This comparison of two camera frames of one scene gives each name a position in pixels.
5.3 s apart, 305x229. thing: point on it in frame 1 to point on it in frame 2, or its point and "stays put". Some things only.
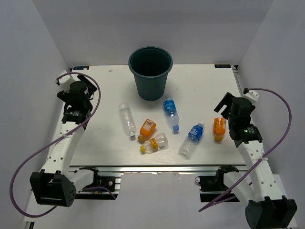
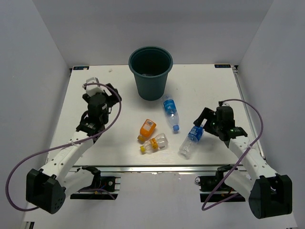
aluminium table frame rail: (157, 169) stays put
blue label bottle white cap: (194, 136) stays put
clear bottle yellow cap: (160, 141) stays put
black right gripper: (227, 100) to (206, 113)
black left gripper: (64, 96) to (113, 99)
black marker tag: (80, 67) stays put
